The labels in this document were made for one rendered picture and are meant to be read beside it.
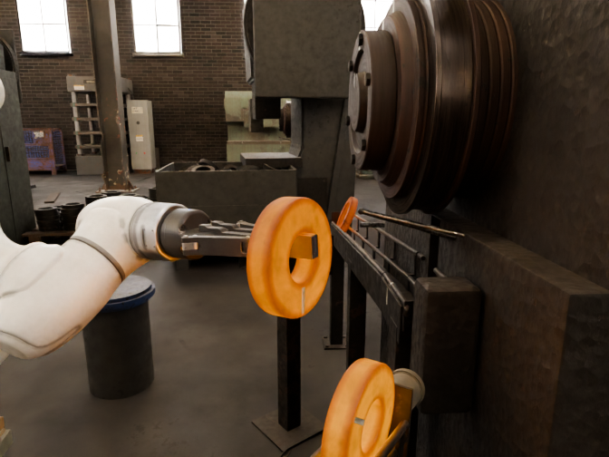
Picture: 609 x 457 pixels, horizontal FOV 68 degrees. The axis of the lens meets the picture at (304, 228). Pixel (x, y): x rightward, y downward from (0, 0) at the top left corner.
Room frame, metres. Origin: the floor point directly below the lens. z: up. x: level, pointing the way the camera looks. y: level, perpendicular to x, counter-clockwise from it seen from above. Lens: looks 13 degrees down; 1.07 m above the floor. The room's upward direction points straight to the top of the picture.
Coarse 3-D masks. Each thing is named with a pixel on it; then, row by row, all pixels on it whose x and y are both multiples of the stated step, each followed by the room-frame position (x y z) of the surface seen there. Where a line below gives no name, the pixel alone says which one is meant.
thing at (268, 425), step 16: (288, 320) 1.42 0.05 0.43; (288, 336) 1.42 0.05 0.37; (288, 352) 1.42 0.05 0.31; (288, 368) 1.42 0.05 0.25; (288, 384) 1.41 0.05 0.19; (288, 400) 1.41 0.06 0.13; (272, 416) 1.50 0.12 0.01; (288, 416) 1.41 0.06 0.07; (304, 416) 1.50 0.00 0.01; (272, 432) 1.41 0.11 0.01; (288, 432) 1.41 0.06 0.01; (304, 432) 1.41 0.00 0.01; (320, 432) 1.41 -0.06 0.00; (288, 448) 1.33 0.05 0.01
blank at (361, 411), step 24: (360, 360) 0.53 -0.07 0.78; (360, 384) 0.48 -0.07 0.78; (384, 384) 0.53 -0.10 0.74; (336, 408) 0.46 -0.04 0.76; (360, 408) 0.46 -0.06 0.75; (384, 408) 0.53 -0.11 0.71; (336, 432) 0.45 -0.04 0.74; (360, 432) 0.47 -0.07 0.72; (384, 432) 0.53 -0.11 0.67; (336, 456) 0.44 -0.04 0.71; (360, 456) 0.47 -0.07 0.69
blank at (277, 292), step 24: (264, 216) 0.53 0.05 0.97; (288, 216) 0.53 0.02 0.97; (312, 216) 0.57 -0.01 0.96; (264, 240) 0.50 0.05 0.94; (288, 240) 0.53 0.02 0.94; (264, 264) 0.49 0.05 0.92; (288, 264) 0.52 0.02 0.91; (312, 264) 0.58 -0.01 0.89; (264, 288) 0.49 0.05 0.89; (288, 288) 0.52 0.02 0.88; (312, 288) 0.57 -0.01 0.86; (288, 312) 0.52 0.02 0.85
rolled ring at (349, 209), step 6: (354, 198) 2.08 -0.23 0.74; (348, 204) 2.12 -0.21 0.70; (354, 204) 2.02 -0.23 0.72; (342, 210) 2.16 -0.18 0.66; (348, 210) 2.00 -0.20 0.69; (354, 210) 2.00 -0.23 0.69; (342, 216) 2.14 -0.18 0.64; (348, 216) 1.99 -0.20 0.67; (342, 222) 2.02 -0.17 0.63; (348, 222) 1.99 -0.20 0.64; (342, 228) 2.01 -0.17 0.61; (342, 234) 2.04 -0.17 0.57
